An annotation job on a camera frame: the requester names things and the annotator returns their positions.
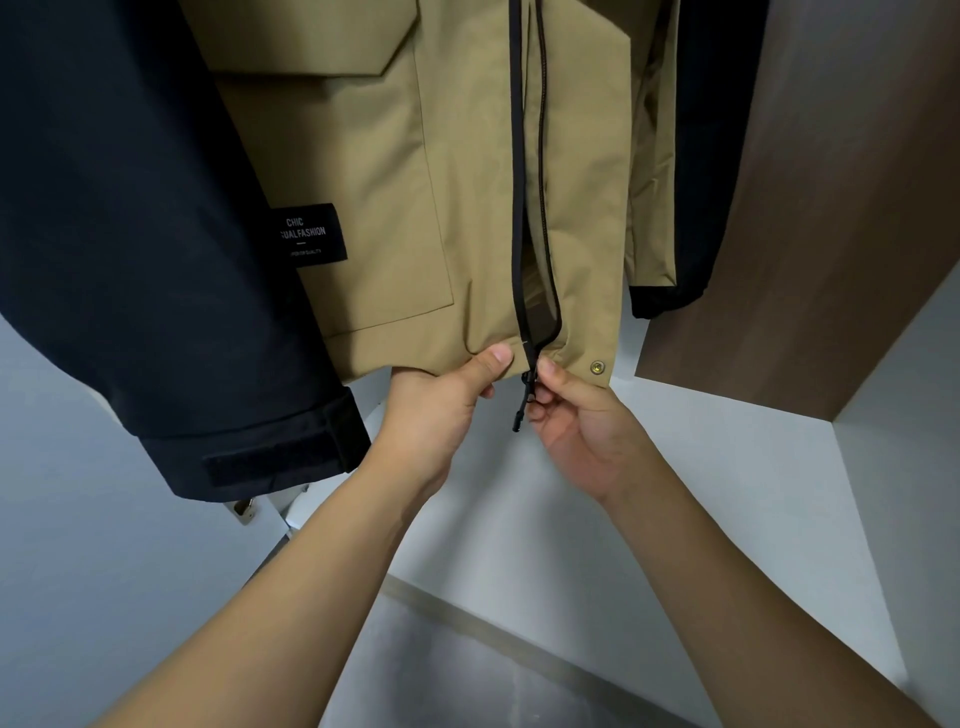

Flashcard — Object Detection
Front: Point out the person's right hand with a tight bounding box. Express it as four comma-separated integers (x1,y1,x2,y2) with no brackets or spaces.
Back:
525,355,662,509

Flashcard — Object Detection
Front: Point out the person's left hand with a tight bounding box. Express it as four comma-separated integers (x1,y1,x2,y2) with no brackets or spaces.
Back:
360,342,516,504

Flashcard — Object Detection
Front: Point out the white wardrobe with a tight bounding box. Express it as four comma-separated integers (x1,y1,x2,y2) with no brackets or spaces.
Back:
0,0,960,728

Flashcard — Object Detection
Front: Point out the khaki and black jacket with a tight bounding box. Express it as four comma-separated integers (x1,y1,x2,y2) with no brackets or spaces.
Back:
0,0,774,504

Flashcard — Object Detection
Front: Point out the white wardrobe door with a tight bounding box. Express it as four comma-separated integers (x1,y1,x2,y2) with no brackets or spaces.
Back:
0,307,287,728

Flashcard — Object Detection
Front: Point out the person's left forearm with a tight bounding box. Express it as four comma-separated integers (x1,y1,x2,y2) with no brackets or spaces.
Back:
97,457,422,728

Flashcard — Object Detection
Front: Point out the person's right forearm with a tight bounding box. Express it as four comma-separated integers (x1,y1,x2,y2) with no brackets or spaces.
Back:
604,447,939,728

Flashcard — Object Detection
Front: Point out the metal door hinge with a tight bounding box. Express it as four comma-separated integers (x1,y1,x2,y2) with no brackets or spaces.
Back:
225,487,302,530

